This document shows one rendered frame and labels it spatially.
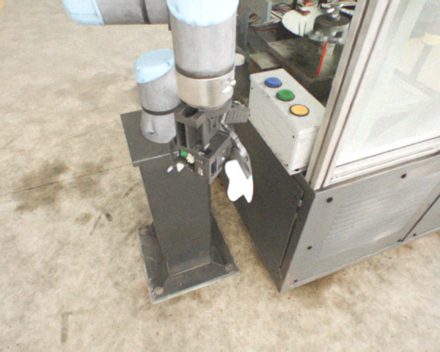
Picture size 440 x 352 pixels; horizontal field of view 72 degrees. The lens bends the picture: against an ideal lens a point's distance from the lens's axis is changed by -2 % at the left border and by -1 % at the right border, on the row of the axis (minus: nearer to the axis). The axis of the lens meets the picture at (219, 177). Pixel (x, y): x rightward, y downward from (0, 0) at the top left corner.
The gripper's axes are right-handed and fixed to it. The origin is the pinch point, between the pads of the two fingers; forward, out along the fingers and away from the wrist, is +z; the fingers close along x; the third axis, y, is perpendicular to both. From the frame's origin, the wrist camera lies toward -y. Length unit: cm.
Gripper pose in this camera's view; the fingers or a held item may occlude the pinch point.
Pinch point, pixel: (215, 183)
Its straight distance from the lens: 57.3
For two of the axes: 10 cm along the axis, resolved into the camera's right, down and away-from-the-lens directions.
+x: 8.6, 3.7, -3.4
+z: 0.0, 6.8, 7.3
